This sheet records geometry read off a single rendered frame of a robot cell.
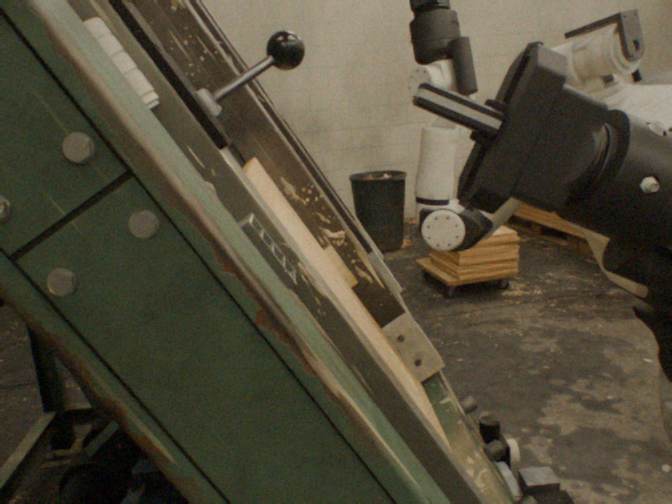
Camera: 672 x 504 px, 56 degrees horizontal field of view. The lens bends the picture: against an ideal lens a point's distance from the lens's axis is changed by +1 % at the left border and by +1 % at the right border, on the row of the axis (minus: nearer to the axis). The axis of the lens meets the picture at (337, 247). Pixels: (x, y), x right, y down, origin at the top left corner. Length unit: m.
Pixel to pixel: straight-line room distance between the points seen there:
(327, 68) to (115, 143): 5.96
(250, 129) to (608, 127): 0.62
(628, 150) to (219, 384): 0.31
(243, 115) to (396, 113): 5.51
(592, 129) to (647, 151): 0.04
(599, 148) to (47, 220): 0.35
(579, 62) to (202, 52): 0.54
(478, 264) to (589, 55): 3.34
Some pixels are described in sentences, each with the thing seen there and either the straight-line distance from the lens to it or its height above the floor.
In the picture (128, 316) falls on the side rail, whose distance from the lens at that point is 0.35.
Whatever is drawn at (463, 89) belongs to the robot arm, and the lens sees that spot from 1.13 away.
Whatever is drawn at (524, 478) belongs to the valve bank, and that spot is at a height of 0.76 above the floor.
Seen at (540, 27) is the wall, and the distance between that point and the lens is 7.17.
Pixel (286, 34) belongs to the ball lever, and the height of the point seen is 1.45.
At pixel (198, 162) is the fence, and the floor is 1.35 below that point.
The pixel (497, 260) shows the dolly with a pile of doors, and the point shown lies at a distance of 4.25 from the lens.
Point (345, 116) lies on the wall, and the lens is 6.31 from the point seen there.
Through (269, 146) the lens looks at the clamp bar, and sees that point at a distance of 0.99.
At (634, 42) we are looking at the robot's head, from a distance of 0.93.
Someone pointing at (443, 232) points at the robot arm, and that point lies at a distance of 1.15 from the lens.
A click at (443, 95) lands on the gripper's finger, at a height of 1.39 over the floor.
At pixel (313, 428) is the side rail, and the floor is 1.22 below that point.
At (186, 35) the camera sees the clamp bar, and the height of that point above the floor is 1.49.
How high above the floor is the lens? 1.40
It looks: 14 degrees down
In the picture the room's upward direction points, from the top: 4 degrees counter-clockwise
